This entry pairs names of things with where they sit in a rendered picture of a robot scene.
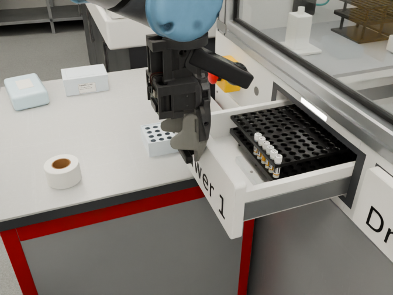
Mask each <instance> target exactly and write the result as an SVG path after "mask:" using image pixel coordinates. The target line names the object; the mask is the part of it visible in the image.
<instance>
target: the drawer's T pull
mask: <svg viewBox="0 0 393 295"><path fill-rule="evenodd" d="M178 151H179V153H180V155H181V156H182V158H183V159H184V162H185V163H186V164H190V163H192V162H193V158H192V156H191V155H194V151H193V150H178Z"/></svg>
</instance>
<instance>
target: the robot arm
mask: <svg viewBox="0 0 393 295"><path fill-rule="evenodd" d="M70 1H72V2H73V3H76V4H85V3H92V4H95V5H98V6H100V7H103V8H105V9H107V10H109V11H111V12H114V13H117V14H118V15H121V16H124V17H126V18H129V19H131V20H134V21H136V22H139V23H141V24H143V25H145V26H148V27H150V28H151V29H152V31H154V32H155V33H156V34H150V35H146V47H147V64H148V69H146V84H147V99H148V100H150V102H151V106H152V107H153V109H154V111H155V112H156V113H157V114H158V118H159V120H161V119H165V120H163V121H162V122H161V125H160V128H161V130H162V131H164V132H176V133H178V134H176V135H175V136H173V137H172V138H171V140H170V145H171V147H172V148H173V149H178V150H193V151H194V161H195V162H197V161H199V160H200V158H201V156H202V154H203V152H204V149H205V147H206V144H207V141H208V139H209V133H210V129H211V107H210V103H211V91H210V85H209V81H208V79H207V77H208V73H211V74H213V75H215V76H217V77H219V78H222V79H224V80H226V81H227V82H228V83H229V84H231V85H236V86H239V87H242V88H244V89H248V88H249V86H250V84H251V82H252V81H253V79H254V76H253V75H252V74H251V73H249V72H248V69H247V68H246V66H245V65H244V64H242V63H239V62H233V61H231V60H229V59H227V58H225V57H223V56H220V55H218V54H216V53H214V52H212V51H210V50H208V49H206V48H204V46H206V45H207V44H208V31H209V29H210V28H211V27H212V26H213V25H214V23H215V22H216V19H217V17H219V12H220V10H221V9H222V4H223V0H70Z"/></svg>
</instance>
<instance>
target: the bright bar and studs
mask: <svg viewBox="0 0 393 295"><path fill-rule="evenodd" d="M235 162H236V163H237V165H238V166H239V167H240V168H241V170H242V171H243V173H244V174H245V175H246V176H247V178H248V179H249V180H250V182H251V183H252V185H256V184H261V183H263V181H262V180H261V178H259V176H258V175H257V174H256V172H255V171H254V170H253V169H252V168H251V166H250V165H249V164H248V163H247V162H246V160H245V159H244V157H243V156H236V158H235Z"/></svg>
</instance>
